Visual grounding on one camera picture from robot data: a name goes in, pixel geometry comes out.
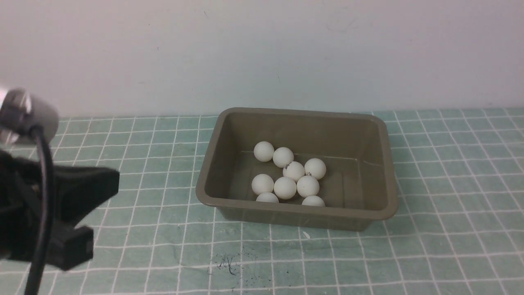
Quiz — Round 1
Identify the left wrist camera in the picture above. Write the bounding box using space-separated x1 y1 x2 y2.
0 86 59 145

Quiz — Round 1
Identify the black left camera cable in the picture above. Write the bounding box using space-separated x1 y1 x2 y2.
24 125 56 295

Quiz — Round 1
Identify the white ball printed logo front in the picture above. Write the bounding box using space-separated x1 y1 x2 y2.
304 158 327 180

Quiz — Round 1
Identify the olive plastic bin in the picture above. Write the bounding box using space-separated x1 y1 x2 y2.
195 108 399 231

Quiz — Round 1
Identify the green grid tablecloth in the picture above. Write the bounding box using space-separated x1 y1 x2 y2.
0 108 524 295

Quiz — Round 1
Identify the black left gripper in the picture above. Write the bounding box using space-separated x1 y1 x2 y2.
0 150 120 271

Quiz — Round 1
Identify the white ball with logo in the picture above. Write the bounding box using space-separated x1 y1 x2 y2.
282 161 305 183

